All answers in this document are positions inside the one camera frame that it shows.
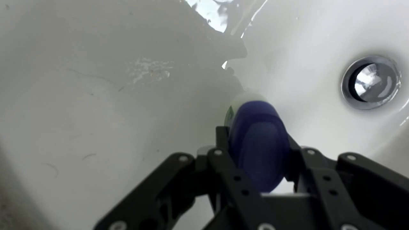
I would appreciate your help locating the blue-lidded Vaseline jar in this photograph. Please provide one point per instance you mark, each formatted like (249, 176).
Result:
(258, 140)

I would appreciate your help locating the white oval sink basin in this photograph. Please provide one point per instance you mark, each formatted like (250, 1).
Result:
(96, 93)

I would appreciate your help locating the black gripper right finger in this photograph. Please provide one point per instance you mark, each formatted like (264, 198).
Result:
(351, 191)

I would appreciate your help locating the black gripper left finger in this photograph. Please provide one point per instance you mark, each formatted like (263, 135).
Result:
(160, 199)

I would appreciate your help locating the chrome sink drain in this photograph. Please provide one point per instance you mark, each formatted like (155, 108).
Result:
(371, 82)

